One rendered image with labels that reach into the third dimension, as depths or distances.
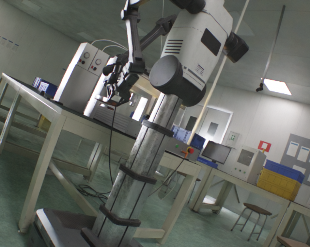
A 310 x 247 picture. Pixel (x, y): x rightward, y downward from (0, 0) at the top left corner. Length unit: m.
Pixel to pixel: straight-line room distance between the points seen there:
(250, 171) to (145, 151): 3.08
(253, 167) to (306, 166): 1.71
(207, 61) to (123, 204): 0.68
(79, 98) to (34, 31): 7.12
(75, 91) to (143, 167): 0.97
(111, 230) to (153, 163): 0.33
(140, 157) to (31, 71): 7.94
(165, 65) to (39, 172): 0.79
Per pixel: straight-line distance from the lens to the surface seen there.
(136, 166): 1.04
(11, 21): 8.79
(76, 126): 1.31
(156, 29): 1.66
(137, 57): 1.31
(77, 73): 1.83
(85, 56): 1.84
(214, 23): 1.15
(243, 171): 4.04
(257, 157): 4.04
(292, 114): 5.83
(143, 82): 2.05
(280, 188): 3.73
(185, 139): 4.76
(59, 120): 1.27
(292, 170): 3.73
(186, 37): 1.06
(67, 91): 1.82
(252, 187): 3.68
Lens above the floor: 0.80
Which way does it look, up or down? 2 degrees up
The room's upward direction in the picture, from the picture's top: 24 degrees clockwise
